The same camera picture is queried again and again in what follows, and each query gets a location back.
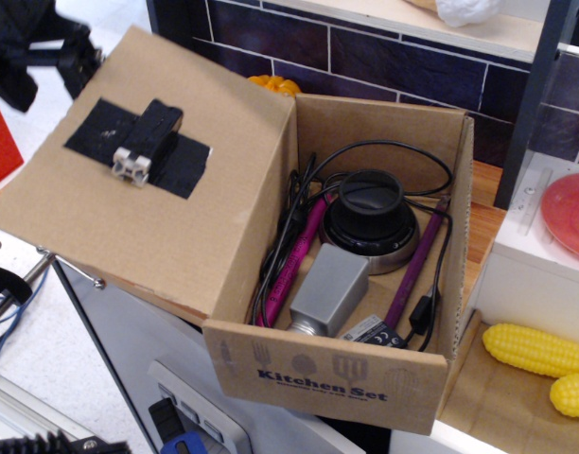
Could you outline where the metal towel rail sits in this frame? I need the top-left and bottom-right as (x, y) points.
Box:
(0, 234), (106, 290)

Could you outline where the red plate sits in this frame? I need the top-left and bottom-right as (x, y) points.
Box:
(540, 173), (579, 256)

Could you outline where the white toy oven cabinet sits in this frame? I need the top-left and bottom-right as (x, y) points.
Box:
(54, 261), (361, 453)

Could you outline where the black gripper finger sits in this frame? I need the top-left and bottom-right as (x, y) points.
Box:
(57, 42), (104, 99)

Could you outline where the black 3D mouse controller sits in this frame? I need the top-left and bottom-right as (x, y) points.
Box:
(320, 169), (420, 275)

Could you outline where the magenta pen left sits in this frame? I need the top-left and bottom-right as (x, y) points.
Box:
(255, 195), (331, 327)

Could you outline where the blue black clamp handle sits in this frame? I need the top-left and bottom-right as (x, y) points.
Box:
(149, 397), (207, 454)

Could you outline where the purple pen right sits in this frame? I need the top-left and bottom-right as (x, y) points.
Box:
(384, 196), (449, 328)

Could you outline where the black cable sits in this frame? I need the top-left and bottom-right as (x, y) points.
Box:
(250, 139), (455, 354)

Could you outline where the silver metal shaker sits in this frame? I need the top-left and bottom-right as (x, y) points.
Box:
(287, 244), (369, 338)

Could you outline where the brown cardboard kitchen set box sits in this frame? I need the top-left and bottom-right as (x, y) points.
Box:
(0, 28), (474, 434)

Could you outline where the dark shelf frame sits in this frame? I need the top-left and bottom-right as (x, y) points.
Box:
(147, 0), (579, 208)

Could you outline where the yellow toy corn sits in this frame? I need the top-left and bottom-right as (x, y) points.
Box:
(482, 323), (579, 378)
(550, 374), (579, 417)

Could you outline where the yellow toy corn upper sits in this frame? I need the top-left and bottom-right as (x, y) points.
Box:
(482, 323), (579, 378)

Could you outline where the yellow toy corn lower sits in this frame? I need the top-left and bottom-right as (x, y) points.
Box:
(550, 374), (579, 417)

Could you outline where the grey labelled adapter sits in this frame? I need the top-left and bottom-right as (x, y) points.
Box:
(340, 314), (406, 348)

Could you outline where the black heat sink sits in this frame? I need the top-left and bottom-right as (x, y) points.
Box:
(0, 431), (132, 454)

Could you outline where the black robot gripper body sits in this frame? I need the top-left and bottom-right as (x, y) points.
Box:
(0, 1), (91, 113)

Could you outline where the blue cable on floor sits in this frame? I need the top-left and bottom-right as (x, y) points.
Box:
(0, 269), (49, 370)

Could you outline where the white toy cauliflower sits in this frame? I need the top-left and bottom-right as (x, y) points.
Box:
(435, 0), (504, 27)

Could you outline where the orange toy pumpkin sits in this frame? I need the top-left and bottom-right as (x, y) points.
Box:
(248, 75), (302, 97)

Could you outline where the black taped aluminium handle block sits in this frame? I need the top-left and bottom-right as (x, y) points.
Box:
(64, 98), (212, 199)

